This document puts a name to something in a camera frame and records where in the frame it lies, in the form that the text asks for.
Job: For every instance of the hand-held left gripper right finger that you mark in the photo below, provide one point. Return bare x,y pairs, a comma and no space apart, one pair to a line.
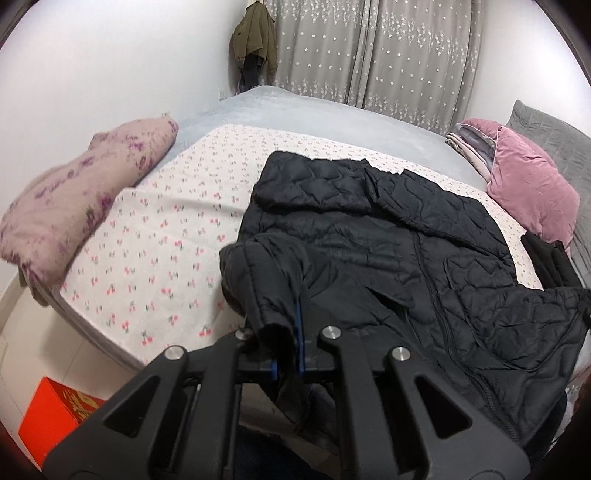
300,339

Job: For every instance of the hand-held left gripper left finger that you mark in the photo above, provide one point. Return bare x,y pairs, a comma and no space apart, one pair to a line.
274,365

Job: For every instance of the black quilted jacket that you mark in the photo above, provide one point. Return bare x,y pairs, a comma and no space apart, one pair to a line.
415,258

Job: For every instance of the cherry print bed sheet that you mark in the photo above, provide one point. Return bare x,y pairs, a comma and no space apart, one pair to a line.
175,230

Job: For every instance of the bed with grey cover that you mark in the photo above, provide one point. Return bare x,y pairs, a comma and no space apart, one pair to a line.
323,110

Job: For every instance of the red box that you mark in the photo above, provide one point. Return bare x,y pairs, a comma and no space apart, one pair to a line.
51,424

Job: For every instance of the pink floral quilt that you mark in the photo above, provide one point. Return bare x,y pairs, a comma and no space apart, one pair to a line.
87,194

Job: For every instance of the folded pink and grey blankets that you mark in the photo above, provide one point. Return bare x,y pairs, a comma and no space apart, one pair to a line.
471,145

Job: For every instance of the black cloth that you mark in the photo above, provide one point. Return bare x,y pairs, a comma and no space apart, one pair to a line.
549,263

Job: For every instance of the dark hanging garment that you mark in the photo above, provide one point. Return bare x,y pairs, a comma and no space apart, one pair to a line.
249,74

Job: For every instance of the pink velvet pillow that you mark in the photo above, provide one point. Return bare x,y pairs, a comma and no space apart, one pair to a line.
531,184

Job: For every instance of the grey star print curtain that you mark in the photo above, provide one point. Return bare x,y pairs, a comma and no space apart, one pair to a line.
392,55

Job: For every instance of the olive green hanging jacket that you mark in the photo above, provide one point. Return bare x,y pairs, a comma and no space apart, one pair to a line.
251,37

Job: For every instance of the grey quilted pillow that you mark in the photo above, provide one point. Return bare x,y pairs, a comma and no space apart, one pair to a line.
558,138

